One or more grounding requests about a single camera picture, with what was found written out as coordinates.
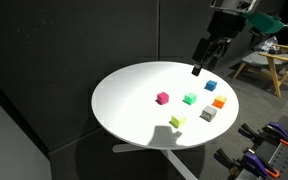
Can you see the pink block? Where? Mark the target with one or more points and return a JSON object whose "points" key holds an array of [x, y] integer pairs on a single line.
{"points": [[163, 98]]}

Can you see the white table base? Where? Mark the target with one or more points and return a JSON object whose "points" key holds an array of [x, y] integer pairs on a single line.
{"points": [[177, 163]]}

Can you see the gray block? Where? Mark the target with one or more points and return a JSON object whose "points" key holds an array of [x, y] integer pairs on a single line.
{"points": [[208, 114]]}

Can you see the purple orange spring clamp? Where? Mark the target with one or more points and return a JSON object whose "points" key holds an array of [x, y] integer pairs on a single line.
{"points": [[279, 130], [254, 161]]}

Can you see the green block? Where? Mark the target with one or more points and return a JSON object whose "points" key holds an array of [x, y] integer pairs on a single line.
{"points": [[190, 98]]}

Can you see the yellow block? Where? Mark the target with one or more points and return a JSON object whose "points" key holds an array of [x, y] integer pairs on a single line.
{"points": [[178, 121]]}

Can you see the blue block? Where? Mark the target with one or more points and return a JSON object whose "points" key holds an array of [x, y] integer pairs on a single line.
{"points": [[210, 85]]}

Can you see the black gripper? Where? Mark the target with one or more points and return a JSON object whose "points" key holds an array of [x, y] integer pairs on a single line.
{"points": [[225, 26]]}

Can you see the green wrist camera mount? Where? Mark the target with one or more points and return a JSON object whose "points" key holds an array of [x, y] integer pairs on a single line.
{"points": [[264, 21]]}

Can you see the orange block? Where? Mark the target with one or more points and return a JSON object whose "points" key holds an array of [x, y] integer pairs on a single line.
{"points": [[219, 102]]}

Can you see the wooden chair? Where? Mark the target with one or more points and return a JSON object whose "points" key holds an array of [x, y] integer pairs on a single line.
{"points": [[274, 75]]}

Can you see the clear plastic bag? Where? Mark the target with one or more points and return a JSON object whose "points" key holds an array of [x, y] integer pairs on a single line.
{"points": [[267, 45]]}

